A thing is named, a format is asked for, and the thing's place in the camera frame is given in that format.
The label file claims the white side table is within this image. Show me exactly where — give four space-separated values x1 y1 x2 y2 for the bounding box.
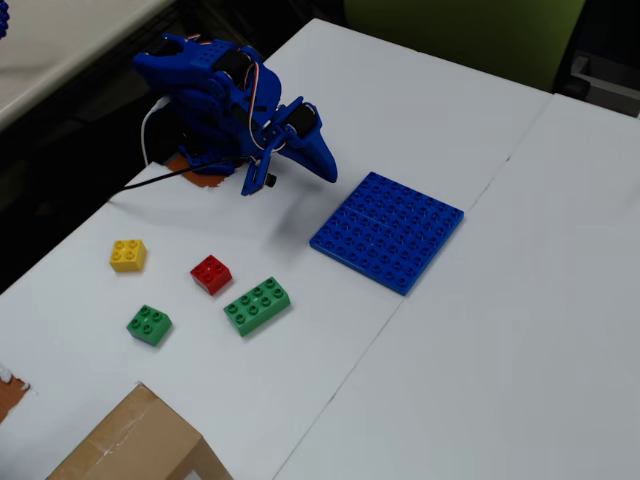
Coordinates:
0 0 177 132

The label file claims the yellow 2x2 block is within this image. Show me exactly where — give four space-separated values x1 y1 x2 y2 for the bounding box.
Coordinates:
108 238 149 274

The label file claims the green 2x4 block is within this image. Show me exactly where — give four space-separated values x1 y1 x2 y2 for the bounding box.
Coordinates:
222 275 292 339

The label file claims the blue 8x8 base plate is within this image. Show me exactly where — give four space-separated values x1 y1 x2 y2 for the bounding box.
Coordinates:
308 170 466 298

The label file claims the brown cardboard box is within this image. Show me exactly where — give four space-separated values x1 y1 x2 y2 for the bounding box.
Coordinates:
44 381 235 480

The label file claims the red 2x2 block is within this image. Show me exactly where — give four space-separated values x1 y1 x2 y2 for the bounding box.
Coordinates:
189 254 234 297

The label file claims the black camera cable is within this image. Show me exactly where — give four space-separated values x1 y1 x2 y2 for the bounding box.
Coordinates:
107 154 254 202

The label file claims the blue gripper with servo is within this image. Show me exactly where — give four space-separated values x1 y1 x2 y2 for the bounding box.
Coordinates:
269 96 340 185

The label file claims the green 2x2 block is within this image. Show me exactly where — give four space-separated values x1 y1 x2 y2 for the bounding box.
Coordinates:
125 303 174 348

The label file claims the green chair back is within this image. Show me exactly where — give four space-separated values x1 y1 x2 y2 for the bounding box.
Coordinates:
342 0 587 95

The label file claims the white power cable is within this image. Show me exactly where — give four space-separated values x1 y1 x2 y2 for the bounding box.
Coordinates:
140 96 172 167

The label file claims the blue wrist camera module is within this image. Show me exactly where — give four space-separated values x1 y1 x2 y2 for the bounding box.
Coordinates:
240 148 279 198

